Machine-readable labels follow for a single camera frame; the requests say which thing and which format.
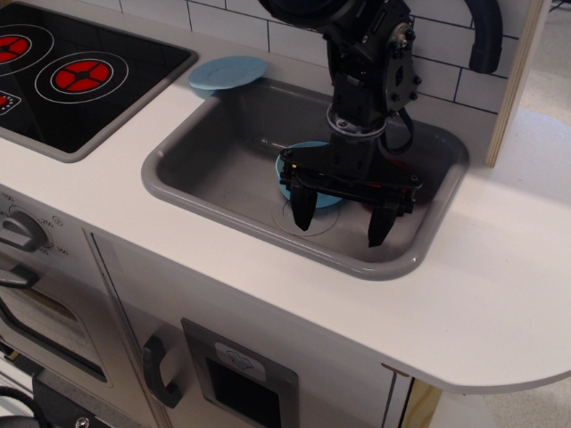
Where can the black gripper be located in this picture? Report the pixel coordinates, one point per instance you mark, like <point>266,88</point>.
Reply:
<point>351,170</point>

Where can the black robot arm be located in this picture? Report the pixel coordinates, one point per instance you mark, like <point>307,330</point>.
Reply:
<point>370,63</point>

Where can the grey toy sink basin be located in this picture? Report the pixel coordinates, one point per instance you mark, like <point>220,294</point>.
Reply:
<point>220,163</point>

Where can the light blue plastic plate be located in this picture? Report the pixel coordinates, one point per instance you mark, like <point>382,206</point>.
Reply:
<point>227,73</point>

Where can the grey dishwasher panel window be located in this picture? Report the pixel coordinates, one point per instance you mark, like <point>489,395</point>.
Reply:
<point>242,382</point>

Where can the dark grey toy faucet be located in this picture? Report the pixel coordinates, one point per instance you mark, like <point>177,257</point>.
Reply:
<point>488,35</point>

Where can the wooden side panel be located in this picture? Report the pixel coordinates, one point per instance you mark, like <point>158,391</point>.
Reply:
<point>536,15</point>

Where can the black toy stovetop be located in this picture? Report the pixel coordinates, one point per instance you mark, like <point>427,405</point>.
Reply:
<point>67,84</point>

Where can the toy oven door window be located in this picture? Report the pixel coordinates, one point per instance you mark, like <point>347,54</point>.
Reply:
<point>32,320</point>

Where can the grey oven knob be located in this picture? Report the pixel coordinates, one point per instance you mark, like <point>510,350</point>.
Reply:
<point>22,232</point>

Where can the dark grey cabinet handle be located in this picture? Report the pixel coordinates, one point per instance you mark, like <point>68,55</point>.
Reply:
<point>153,353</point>

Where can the grey oven door handle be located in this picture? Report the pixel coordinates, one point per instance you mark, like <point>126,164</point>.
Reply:
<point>18,277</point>

